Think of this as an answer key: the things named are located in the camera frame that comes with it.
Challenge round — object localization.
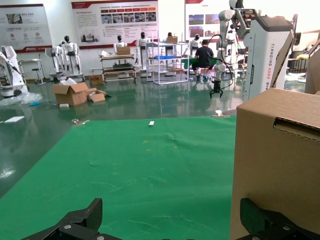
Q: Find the cardboard box on cart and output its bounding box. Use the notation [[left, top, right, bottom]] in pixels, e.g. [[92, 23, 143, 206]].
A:
[[116, 46, 132, 56]]

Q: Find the large open cardboard box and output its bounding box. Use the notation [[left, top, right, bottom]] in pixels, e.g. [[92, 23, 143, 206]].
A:
[[51, 81, 90, 106]]

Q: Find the tall white robot tower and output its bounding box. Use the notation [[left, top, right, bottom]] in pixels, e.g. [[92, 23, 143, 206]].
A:
[[242, 15, 294, 102]]

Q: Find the black round stool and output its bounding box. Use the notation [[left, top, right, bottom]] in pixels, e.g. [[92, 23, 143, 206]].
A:
[[31, 67, 47, 86]]

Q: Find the clear plastic wrap pile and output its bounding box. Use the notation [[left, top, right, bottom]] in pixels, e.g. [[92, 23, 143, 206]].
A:
[[0, 92, 43, 106]]

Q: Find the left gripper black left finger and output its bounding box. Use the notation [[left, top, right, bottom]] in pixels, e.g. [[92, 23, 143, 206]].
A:
[[21, 198, 116, 240]]

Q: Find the wall poster with photo row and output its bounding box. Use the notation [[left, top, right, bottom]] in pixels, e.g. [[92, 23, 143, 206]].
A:
[[71, 0, 160, 50]]

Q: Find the white tube frame rack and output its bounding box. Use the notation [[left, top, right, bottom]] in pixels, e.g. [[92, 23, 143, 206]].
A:
[[146, 31, 191, 86]]

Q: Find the white foam slab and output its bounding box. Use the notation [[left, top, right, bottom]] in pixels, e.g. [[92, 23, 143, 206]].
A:
[[3, 116, 25, 125]]

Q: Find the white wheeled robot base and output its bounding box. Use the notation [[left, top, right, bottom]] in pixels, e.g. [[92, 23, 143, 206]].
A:
[[0, 45, 29, 98]]

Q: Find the green tablecloth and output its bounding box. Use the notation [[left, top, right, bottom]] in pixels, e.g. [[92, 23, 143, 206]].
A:
[[0, 115, 238, 240]]

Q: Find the brown cardboard paper box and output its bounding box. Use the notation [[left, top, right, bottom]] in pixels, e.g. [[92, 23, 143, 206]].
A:
[[229, 29, 320, 240]]

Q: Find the closed brown carton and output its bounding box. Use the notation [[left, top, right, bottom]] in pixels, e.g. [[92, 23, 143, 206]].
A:
[[88, 74, 103, 86]]

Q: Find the black claw gripper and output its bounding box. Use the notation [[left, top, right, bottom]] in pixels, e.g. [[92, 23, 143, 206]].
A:
[[209, 80, 224, 99]]

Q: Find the metal shelf cart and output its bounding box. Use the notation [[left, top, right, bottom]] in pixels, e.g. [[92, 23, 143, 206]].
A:
[[99, 53, 138, 84]]

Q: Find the small open cardboard box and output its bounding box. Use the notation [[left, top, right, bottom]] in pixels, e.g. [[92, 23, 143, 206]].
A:
[[86, 87, 107, 103]]

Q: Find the seated person black shirt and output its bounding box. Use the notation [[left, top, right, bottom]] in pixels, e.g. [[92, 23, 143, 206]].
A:
[[191, 39, 216, 81]]

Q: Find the wall poster with round icons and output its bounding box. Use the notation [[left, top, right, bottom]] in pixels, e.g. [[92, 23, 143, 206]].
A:
[[0, 3, 53, 54]]

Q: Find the wall poster with dark photos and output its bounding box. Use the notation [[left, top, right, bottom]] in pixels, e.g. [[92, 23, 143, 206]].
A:
[[184, 0, 226, 41]]

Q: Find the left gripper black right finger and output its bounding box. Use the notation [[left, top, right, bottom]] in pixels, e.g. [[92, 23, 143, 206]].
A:
[[235, 197, 320, 240]]

